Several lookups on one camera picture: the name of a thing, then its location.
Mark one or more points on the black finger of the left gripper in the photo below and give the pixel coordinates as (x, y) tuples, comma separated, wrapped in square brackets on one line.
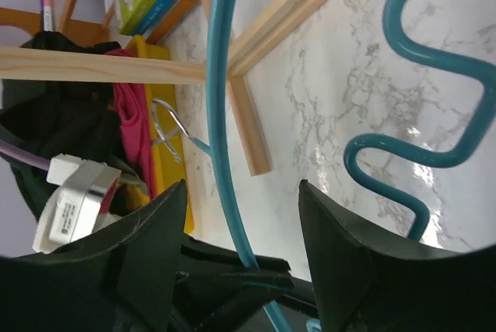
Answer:
[(213, 291)]

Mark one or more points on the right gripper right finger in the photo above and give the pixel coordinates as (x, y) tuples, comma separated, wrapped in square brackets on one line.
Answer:
[(366, 278)]

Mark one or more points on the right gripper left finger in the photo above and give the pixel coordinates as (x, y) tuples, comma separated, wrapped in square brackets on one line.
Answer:
[(120, 278)]

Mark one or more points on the black trousers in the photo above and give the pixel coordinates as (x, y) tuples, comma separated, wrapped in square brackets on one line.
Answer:
[(47, 118)]

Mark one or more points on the pink trousers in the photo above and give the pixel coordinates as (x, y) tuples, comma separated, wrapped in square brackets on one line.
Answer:
[(129, 102)]

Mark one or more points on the blue hanger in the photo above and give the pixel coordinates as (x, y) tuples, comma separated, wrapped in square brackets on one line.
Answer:
[(216, 73)]

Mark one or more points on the yellow plastic tray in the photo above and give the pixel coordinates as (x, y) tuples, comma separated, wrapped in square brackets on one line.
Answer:
[(166, 145)]

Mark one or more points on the wooden clothes rack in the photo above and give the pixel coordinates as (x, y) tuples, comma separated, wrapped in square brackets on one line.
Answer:
[(272, 26)]

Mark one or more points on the wooden shelf rack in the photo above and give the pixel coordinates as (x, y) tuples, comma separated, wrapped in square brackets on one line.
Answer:
[(84, 21)]

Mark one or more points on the white pink pen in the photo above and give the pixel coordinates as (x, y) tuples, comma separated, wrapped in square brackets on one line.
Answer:
[(46, 15)]

